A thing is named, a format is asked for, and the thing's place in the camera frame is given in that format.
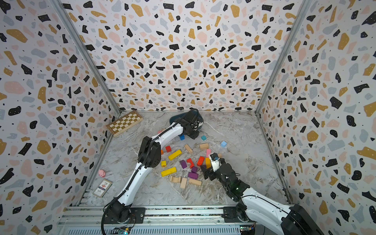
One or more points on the long yellow brick lower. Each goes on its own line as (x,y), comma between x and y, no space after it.
(169,171)

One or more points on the natural wood arch brick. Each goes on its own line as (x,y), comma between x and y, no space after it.
(175,179)

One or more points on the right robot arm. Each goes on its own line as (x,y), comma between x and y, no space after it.
(282,219)

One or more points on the purple brick middle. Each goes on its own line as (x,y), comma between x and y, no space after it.
(183,164)

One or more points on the wooden chessboard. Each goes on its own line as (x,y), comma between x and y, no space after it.
(124,123)

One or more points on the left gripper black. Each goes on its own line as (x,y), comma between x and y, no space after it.
(196,135)

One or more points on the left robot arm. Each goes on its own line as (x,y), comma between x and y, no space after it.
(149,157)

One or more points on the purple brick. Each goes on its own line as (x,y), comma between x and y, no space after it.
(183,164)
(193,175)

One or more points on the purple brick front left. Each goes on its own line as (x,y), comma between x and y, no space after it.
(193,175)

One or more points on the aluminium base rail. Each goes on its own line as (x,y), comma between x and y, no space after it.
(160,220)

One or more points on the red arch brick centre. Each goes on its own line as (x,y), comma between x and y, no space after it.
(190,161)

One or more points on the teal storage bin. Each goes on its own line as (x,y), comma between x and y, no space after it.
(193,118)

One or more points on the long yellow brick upper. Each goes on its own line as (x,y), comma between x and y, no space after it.
(175,155)

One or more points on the natural wood flat brick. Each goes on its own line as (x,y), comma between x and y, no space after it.
(195,182)

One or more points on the playing card box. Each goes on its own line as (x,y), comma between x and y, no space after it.
(102,188)

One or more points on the natural wood brick centre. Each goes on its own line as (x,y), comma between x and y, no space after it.
(204,146)

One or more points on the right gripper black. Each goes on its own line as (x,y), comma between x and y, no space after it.
(211,171)

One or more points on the pink toy pig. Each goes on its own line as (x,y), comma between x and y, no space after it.
(101,173)

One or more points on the upright yellow brick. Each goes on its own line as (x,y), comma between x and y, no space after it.
(208,163)

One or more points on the long yellow brick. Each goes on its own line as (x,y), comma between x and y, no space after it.
(169,171)
(175,155)

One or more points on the pink brick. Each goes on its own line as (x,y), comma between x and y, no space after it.
(208,152)

